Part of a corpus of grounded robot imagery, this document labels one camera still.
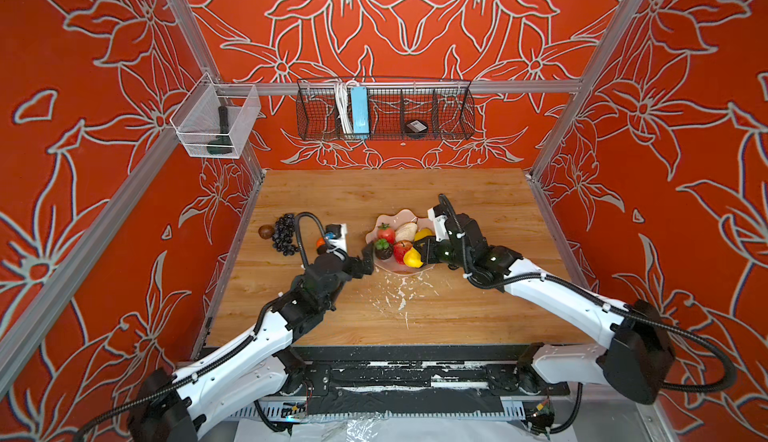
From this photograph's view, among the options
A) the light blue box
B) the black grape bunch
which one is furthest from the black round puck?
the black grape bunch

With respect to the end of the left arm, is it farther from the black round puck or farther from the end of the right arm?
the black round puck

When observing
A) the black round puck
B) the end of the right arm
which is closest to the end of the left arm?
the end of the right arm

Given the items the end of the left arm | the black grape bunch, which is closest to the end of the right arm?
the end of the left arm
